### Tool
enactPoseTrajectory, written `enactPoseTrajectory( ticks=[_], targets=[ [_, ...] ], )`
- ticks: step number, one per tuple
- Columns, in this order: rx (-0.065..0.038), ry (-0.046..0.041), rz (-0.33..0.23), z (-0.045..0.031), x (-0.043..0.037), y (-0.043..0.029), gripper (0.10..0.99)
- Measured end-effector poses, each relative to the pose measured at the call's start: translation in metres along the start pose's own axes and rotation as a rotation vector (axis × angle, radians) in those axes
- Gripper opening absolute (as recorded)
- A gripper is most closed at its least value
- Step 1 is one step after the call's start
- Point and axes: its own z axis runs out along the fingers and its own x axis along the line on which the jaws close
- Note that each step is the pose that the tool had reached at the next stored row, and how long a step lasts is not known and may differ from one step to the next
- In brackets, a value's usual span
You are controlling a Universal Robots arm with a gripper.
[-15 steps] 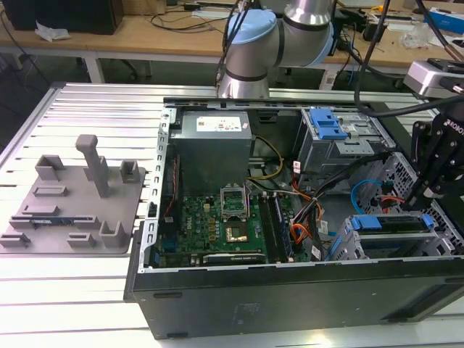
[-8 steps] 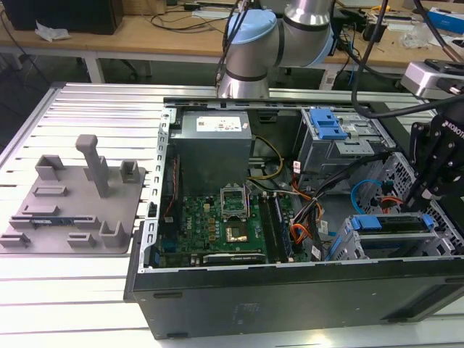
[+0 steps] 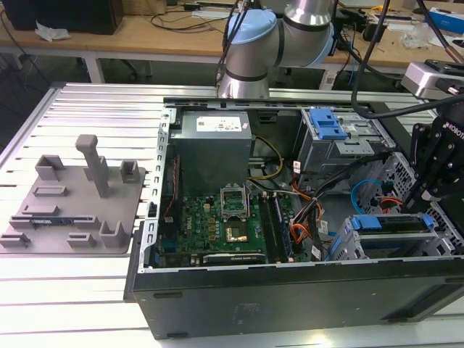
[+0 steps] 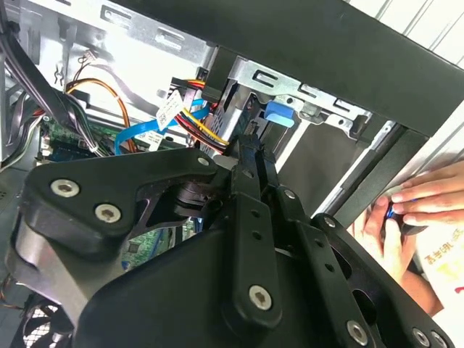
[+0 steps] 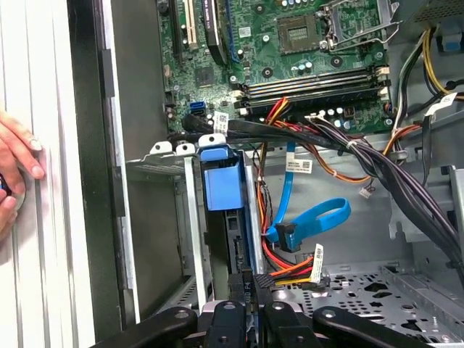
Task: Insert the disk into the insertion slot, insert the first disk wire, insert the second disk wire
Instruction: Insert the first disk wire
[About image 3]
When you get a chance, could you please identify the orange wire bundle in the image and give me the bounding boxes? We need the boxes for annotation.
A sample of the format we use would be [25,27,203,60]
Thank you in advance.
[289,201,326,248]

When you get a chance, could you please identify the hard disk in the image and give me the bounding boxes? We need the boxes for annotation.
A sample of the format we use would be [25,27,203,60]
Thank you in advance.
[348,212,436,237]

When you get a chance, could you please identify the wooden desk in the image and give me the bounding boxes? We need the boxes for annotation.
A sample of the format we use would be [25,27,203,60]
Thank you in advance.
[326,0,464,88]
[0,3,233,85]

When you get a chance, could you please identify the green motherboard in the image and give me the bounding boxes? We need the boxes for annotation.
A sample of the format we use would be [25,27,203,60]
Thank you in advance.
[159,191,312,266]

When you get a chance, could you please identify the thin red wire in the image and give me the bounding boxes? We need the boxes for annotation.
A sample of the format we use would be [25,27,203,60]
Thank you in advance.
[162,154,181,220]

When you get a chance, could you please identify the orange black disk power wire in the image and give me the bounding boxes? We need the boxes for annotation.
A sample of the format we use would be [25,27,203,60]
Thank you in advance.
[380,195,404,215]

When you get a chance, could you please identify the metal socket cover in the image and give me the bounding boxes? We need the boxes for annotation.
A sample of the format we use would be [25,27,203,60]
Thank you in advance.
[219,183,249,219]

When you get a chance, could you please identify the black arm base cables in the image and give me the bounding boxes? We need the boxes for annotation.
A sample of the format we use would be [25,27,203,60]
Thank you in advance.
[215,0,254,87]

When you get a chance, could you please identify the black graphics card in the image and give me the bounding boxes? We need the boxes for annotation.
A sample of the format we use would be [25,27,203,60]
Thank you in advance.
[202,252,268,266]

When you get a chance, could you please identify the grey power supply unit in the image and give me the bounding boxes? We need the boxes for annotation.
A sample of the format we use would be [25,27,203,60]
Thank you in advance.
[169,109,253,179]

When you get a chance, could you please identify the blue drive cage latch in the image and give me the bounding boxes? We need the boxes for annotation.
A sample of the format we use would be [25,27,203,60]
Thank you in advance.
[310,109,349,141]

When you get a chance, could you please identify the black cables on desk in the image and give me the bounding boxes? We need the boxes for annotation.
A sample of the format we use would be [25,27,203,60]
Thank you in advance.
[150,9,233,33]

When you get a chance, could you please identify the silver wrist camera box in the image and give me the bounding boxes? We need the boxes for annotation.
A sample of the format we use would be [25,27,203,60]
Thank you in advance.
[400,59,464,99]

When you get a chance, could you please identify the thick black gripper cable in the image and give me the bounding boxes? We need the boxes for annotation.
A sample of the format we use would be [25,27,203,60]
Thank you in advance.
[350,0,450,120]

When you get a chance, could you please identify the black RAM slot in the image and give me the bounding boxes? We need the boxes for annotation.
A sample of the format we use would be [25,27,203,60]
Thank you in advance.
[259,192,282,264]

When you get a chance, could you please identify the small black box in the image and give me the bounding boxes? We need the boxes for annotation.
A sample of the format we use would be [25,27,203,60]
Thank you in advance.
[362,20,387,43]

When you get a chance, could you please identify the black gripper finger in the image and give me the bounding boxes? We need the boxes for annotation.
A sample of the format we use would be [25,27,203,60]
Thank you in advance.
[422,139,464,202]
[399,122,436,215]

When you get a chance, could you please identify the hanging blue cable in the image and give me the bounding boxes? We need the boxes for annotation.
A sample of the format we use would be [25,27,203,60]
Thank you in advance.
[346,28,363,88]

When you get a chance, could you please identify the yellow black power wires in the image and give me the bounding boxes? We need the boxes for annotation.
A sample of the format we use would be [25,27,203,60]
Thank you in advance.
[247,135,285,181]

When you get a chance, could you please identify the grey parts rack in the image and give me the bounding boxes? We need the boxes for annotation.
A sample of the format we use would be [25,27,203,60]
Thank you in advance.
[0,133,148,257]

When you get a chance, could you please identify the thick black cable bundle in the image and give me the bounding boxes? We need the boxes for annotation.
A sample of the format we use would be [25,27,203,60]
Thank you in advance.
[311,151,398,204]

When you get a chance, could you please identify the CPU socket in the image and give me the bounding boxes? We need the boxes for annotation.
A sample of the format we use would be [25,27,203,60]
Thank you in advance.
[224,225,250,244]

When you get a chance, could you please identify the metal disk bay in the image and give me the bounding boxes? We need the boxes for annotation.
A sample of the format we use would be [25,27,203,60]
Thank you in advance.
[326,152,464,262]

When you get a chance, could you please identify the light blue disk wire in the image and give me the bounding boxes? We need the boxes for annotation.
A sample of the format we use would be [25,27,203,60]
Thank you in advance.
[352,178,394,219]

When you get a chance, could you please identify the black box on desk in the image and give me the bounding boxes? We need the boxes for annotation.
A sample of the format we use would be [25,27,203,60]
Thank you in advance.
[3,0,123,36]

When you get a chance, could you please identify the blue cardboard box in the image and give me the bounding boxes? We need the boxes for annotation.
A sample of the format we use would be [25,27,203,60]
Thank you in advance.
[427,7,464,29]

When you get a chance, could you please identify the green RAM stick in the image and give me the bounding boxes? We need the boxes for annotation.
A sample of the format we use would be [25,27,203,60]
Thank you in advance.
[273,195,294,259]

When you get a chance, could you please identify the blue disk bay lever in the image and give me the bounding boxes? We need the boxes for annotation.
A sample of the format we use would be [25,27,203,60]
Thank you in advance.
[325,231,349,262]

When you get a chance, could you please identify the metal optical drive cage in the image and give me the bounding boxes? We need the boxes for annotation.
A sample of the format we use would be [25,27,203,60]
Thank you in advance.
[295,107,397,175]

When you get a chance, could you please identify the black cable with copper end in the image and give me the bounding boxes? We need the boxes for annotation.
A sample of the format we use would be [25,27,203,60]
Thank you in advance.
[415,0,461,62]

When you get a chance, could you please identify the black open PC case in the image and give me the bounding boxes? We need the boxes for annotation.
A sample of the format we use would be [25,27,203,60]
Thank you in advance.
[123,96,464,340]

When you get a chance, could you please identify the clear plastic bag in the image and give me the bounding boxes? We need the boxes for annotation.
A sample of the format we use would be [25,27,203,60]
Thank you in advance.
[399,24,436,49]

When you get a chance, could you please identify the crumpled white plastic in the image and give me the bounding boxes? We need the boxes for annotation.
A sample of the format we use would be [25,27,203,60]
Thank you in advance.
[34,20,72,42]

